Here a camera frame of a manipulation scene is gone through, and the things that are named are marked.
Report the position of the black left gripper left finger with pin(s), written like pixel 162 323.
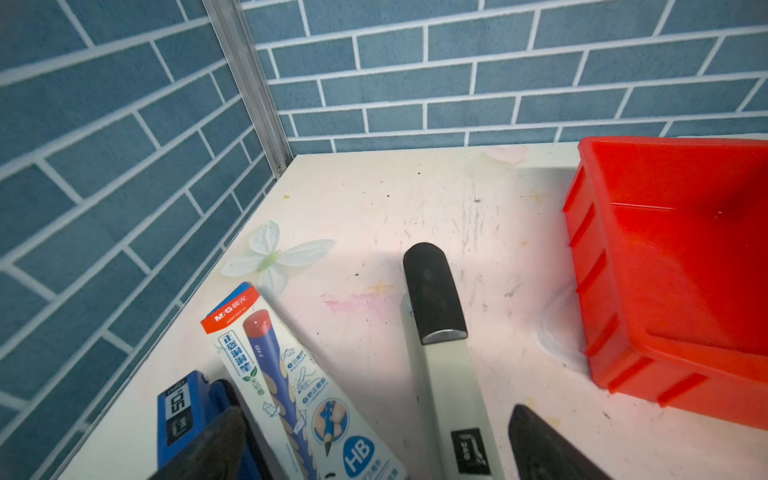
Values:
pixel 215 454

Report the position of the blue staples box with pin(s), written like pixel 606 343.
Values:
pixel 191 404

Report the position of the white pencil box HB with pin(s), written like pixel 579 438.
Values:
pixel 308 422

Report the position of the white stapler black grip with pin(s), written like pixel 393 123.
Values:
pixel 460 440

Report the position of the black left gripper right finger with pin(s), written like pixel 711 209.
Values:
pixel 540 452

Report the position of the red plastic bin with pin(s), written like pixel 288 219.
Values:
pixel 669 244

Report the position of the aluminium corner post left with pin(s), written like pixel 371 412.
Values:
pixel 230 26

